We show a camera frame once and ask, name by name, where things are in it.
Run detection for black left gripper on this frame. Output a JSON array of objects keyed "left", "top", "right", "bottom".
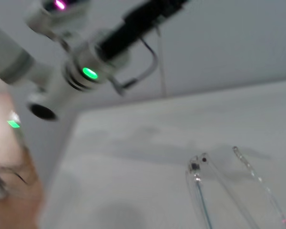
[{"left": 97, "top": 0, "right": 189, "bottom": 61}]

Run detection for white box with green light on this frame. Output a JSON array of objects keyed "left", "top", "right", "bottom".
[{"left": 0, "top": 94, "right": 24, "bottom": 153}]

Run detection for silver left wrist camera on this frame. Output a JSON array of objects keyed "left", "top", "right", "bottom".
[{"left": 25, "top": 0, "right": 88, "bottom": 33}]

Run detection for thin dark floor cable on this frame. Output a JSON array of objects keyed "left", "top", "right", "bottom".
[{"left": 0, "top": 167, "right": 29, "bottom": 186}]

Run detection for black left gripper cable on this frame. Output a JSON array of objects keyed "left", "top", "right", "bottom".
[{"left": 111, "top": 37, "right": 158, "bottom": 95}]

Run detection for clear transparent glasses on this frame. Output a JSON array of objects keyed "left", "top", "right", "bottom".
[{"left": 185, "top": 146, "right": 286, "bottom": 229}]

